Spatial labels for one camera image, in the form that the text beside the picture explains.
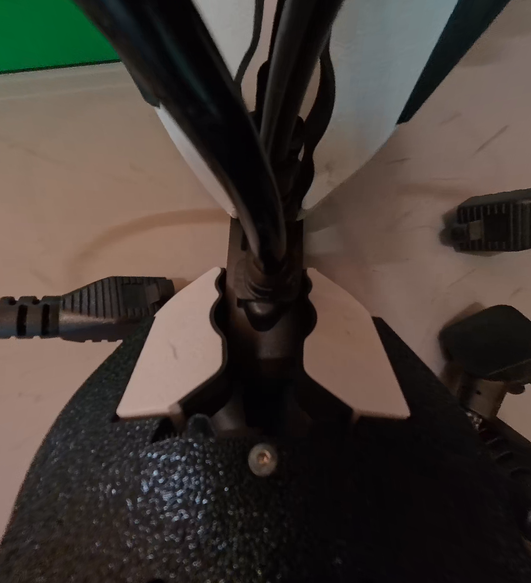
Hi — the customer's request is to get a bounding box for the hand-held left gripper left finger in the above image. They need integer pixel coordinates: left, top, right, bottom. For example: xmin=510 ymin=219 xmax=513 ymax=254
xmin=115 ymin=267 xmax=235 ymax=422

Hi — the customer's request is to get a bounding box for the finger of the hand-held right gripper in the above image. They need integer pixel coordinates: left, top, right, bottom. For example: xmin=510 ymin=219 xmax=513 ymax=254
xmin=300 ymin=0 xmax=458 ymax=211
xmin=155 ymin=0 xmax=275 ymax=216

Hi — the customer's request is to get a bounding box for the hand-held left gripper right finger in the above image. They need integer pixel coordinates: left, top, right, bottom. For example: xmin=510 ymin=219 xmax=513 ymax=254
xmin=300 ymin=267 xmax=413 ymax=422

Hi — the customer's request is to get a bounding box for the thick black power cable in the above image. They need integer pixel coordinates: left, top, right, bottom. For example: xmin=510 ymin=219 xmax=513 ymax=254
xmin=72 ymin=0 xmax=289 ymax=269

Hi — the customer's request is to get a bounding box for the ribbed black plug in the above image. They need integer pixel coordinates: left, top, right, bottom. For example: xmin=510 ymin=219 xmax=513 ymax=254
xmin=441 ymin=188 xmax=531 ymax=253
xmin=0 ymin=275 xmax=176 ymax=342

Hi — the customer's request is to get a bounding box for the green board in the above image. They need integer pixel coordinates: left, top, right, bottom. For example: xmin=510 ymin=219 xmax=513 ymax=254
xmin=0 ymin=0 xmax=120 ymax=77

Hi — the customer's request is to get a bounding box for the black angled plug braided cable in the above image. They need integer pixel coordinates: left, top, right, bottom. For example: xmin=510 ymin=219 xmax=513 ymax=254
xmin=439 ymin=304 xmax=531 ymax=461

